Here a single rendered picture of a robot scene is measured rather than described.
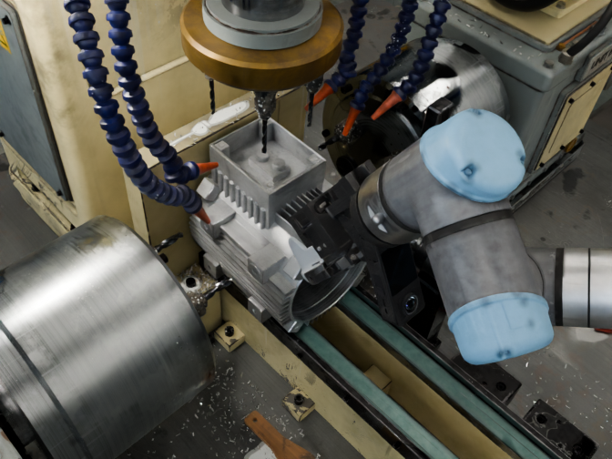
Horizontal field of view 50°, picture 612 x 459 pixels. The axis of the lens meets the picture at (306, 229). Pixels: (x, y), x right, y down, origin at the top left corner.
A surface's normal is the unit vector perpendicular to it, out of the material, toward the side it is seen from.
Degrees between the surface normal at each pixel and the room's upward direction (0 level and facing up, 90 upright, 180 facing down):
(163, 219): 90
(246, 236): 0
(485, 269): 36
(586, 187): 0
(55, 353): 28
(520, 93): 90
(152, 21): 90
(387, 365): 90
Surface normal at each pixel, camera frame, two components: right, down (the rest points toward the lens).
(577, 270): -0.35, -0.47
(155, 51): 0.70, 0.57
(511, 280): 0.18, -0.24
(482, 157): 0.40, -0.29
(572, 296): -0.39, 0.29
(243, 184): -0.73, 0.48
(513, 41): 0.07, -0.66
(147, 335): 0.53, -0.09
